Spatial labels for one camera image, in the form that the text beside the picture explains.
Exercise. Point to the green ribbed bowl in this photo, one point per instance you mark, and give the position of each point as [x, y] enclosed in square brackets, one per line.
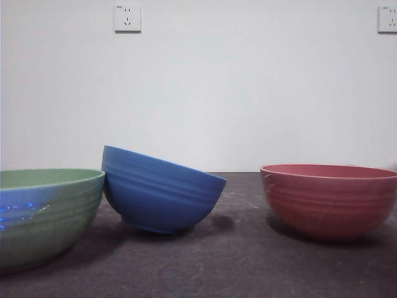
[52, 223]

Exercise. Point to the red ribbed bowl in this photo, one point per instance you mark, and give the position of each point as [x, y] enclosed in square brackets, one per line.
[328, 208]

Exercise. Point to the blue ribbed bowl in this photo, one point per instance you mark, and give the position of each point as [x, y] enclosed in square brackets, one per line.
[164, 198]

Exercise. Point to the white wall socket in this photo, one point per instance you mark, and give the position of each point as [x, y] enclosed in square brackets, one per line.
[127, 18]
[388, 19]

